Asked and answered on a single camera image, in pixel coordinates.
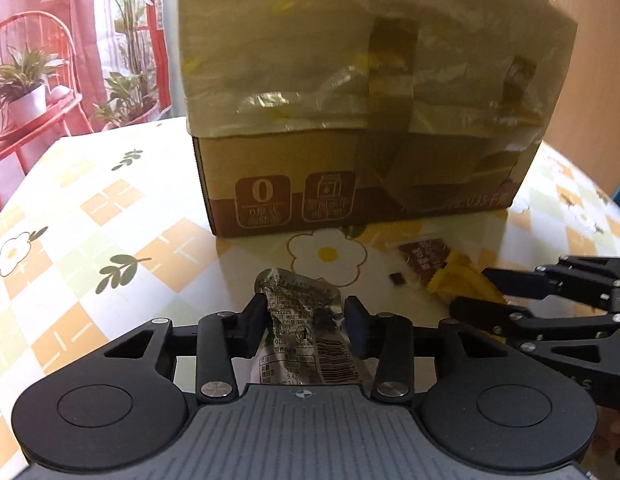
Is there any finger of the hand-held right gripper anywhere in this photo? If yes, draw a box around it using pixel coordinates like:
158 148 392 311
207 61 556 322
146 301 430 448
482 256 620 311
449 297 620 350

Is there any brown snack packet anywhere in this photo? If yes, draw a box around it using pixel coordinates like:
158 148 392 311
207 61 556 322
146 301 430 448
396 237 453 286

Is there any wooden board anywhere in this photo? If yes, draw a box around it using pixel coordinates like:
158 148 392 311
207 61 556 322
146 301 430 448
540 0 620 196

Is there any yellow snack packet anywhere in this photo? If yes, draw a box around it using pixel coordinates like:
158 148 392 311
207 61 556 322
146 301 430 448
425 249 511 306

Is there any silver foil snack packet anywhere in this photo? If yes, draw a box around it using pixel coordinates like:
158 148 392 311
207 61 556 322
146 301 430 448
250 267 368 388

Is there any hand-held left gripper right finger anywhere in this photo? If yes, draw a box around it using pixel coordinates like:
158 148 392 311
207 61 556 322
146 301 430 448
344 295 511 403

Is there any cardboard box with plastic liner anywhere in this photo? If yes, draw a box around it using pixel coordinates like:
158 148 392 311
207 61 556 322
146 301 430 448
177 0 578 238

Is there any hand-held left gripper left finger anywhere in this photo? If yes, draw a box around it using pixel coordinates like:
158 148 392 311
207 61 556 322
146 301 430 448
104 291 268 403

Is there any printed room scene backdrop cloth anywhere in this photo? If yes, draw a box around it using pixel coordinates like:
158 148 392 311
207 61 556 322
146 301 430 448
0 0 186 216

